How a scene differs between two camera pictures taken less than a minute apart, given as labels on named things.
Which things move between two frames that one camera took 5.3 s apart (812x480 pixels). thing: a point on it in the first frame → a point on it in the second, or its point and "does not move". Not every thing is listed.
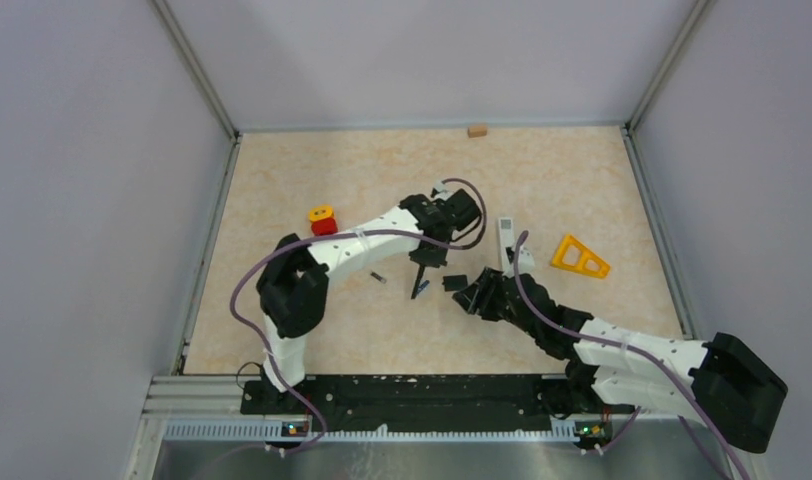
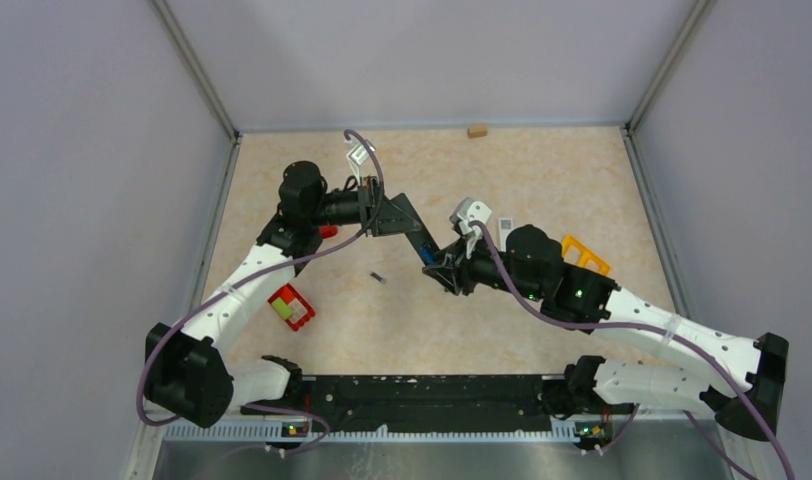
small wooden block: [477, 131] does not move
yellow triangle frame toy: [586, 254] does not move
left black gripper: [429, 260] → [384, 222]
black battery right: [378, 277] does not move
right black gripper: [485, 289] → [450, 277]
